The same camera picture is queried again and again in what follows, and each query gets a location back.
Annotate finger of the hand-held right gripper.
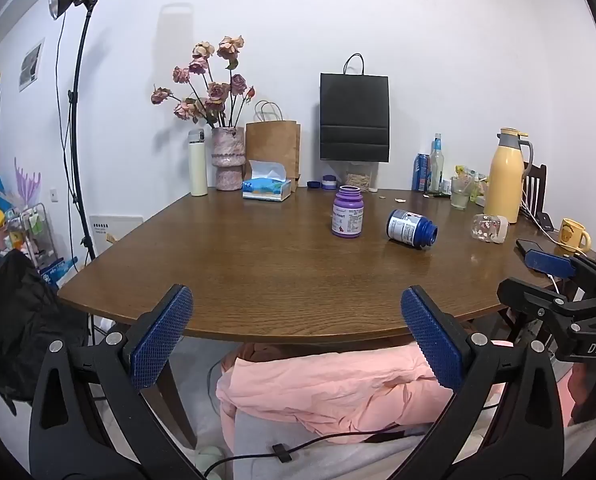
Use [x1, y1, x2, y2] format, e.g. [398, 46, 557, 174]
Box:
[524, 249, 596, 295]
[497, 276, 596, 327]

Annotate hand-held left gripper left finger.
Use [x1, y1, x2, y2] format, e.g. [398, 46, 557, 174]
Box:
[29, 284, 203, 480]

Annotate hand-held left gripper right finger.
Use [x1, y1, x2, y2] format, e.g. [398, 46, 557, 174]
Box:
[393, 285, 571, 480]

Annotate yellow mug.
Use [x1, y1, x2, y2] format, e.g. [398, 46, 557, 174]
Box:
[558, 218, 592, 253]

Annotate wooden chair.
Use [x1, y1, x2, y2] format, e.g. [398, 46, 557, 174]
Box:
[521, 162, 549, 217]

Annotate yellow thermos jug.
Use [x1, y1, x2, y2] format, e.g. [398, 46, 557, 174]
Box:
[483, 128, 535, 224]

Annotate blue plastic bottle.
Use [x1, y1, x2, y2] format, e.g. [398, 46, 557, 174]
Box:
[386, 209, 439, 250]

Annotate clear drinking glass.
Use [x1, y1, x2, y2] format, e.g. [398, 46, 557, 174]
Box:
[450, 175, 474, 211]

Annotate pink cloth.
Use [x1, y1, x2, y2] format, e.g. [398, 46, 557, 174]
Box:
[216, 339, 511, 437]

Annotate black jacket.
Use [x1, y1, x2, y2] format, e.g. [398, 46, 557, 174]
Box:
[0, 249, 90, 403]

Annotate purple plastic bottle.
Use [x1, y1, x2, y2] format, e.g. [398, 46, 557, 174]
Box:
[331, 185, 365, 238]

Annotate glass bottle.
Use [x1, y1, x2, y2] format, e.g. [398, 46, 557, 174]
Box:
[429, 133, 445, 193]

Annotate blue drink can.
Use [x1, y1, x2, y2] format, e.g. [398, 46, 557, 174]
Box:
[412, 153, 431, 192]

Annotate metal storage rack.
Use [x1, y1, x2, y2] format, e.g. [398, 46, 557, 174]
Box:
[5, 203, 61, 281]

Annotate white thermos bottle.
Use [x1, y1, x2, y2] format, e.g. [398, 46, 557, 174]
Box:
[188, 129, 209, 197]

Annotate clear snack container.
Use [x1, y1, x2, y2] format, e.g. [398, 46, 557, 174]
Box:
[344, 162, 373, 192]

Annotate blue tissue box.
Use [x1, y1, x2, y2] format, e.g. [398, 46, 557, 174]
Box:
[242, 160, 293, 202]

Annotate pink ceramic vase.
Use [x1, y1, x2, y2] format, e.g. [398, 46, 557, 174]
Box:
[211, 127, 245, 191]

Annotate purple plastic hanger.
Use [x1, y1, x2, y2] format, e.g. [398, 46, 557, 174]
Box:
[14, 157, 42, 206]

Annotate brown paper bag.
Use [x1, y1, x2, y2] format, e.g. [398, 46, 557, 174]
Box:
[245, 100, 301, 193]

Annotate black light stand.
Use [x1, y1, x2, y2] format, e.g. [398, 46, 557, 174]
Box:
[56, 2, 98, 346]

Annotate black paper bag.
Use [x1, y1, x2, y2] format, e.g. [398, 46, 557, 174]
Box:
[319, 53, 391, 164]

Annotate dried pink roses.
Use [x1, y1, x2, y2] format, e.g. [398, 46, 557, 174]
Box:
[151, 35, 257, 129]

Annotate white charging cable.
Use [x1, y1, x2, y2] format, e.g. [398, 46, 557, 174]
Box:
[518, 172, 571, 293]

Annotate black cable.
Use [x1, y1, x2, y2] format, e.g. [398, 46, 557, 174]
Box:
[205, 422, 431, 478]

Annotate wall picture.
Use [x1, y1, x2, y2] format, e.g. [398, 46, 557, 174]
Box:
[18, 38, 46, 93]

